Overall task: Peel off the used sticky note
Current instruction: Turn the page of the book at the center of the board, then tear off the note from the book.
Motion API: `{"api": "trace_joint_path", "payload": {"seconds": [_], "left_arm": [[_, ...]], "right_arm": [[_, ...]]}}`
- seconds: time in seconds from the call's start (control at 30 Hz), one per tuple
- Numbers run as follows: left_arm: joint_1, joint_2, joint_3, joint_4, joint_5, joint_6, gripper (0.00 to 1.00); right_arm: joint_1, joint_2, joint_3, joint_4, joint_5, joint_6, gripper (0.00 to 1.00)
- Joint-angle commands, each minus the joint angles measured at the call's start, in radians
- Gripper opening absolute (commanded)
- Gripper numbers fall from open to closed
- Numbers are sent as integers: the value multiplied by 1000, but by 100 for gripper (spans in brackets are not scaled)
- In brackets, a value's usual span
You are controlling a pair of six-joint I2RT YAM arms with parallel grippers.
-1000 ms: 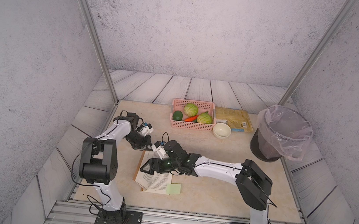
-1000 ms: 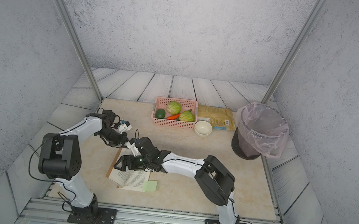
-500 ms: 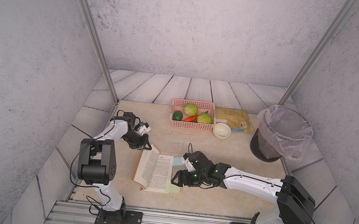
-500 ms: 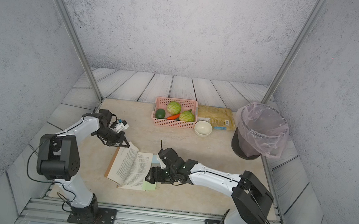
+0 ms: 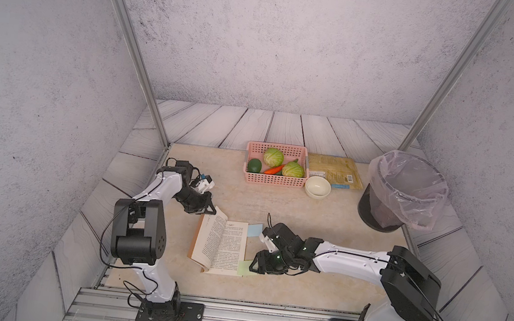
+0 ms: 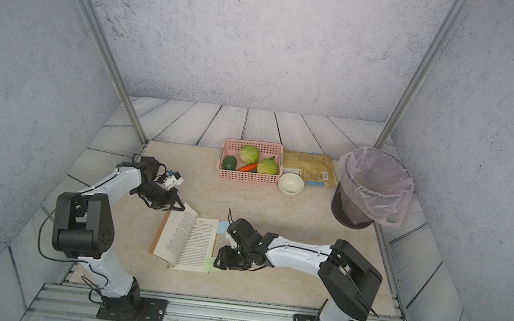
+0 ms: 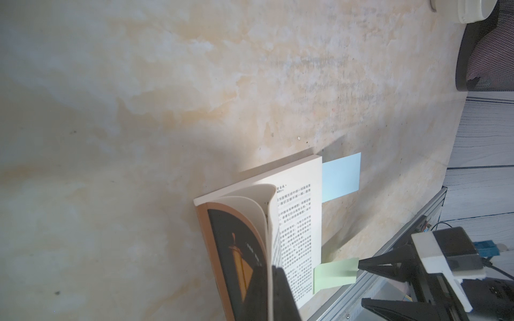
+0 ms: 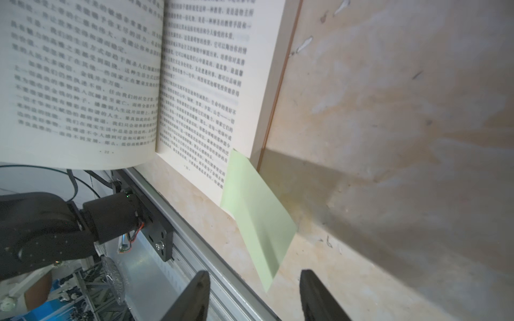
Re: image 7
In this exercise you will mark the blue sticky note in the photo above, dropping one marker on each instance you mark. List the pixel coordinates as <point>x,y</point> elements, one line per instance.
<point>341,177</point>

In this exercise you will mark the dark cover paperback book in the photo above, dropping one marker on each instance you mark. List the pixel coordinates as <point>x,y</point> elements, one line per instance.
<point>272,219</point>

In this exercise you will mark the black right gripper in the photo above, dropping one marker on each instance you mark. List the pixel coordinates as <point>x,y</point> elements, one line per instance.
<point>479,298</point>

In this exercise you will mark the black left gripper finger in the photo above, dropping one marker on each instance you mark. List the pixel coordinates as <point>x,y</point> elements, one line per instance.
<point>280,302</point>

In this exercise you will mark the green sticky note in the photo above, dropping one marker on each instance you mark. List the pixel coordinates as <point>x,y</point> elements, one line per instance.
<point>335,274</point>

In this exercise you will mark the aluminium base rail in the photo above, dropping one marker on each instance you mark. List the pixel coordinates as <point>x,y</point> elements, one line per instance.
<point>372,271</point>

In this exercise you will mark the cream ceramic bowl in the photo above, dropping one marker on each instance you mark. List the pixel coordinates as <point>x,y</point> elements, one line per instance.
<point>463,11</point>

